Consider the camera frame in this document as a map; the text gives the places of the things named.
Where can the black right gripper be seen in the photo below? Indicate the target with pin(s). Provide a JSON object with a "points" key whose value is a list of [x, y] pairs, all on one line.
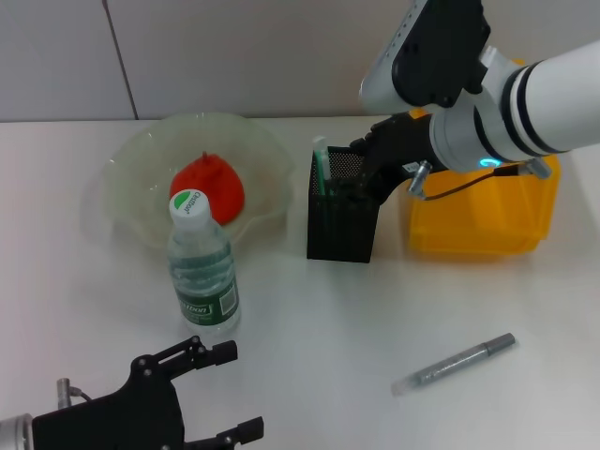
{"points": [[403, 145]]}

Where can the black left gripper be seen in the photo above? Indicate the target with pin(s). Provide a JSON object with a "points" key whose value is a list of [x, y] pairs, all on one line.
{"points": [[112, 417]]}

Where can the mint green white pen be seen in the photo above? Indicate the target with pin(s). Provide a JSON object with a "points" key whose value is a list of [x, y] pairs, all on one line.
{"points": [[322, 164]]}

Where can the clear green-label water bottle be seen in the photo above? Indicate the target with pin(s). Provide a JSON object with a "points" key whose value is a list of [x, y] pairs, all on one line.
{"points": [[201, 262]]}

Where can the red-orange orange fruit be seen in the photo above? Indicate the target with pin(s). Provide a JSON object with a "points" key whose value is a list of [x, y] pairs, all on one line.
{"points": [[220, 187]]}

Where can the grey marker pen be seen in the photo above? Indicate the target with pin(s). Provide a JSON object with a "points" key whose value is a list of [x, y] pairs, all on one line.
{"points": [[459, 363]]}

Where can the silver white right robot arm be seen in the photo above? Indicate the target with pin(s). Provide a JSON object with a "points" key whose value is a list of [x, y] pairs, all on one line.
{"points": [[539, 94]]}

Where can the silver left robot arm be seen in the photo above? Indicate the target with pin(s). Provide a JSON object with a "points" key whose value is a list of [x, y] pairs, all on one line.
{"points": [[14, 431]]}

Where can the black mesh pen holder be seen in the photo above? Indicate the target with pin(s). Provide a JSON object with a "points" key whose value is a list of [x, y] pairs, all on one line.
{"points": [[337, 234]]}

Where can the green glass fruit plate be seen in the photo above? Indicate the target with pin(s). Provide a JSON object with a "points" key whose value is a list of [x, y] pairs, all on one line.
{"points": [[140, 164]]}

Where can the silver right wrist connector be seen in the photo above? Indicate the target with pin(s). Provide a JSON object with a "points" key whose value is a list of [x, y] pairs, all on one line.
{"points": [[418, 177]]}

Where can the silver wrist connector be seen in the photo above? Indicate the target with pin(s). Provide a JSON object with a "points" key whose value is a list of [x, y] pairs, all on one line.
{"points": [[64, 389], [418, 177]]}

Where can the yellow plastic bin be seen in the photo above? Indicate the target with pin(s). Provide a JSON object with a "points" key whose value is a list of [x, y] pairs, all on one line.
{"points": [[469, 220]]}

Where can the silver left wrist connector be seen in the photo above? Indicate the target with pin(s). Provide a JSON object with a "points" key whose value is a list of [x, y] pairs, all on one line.
{"points": [[64, 389]]}

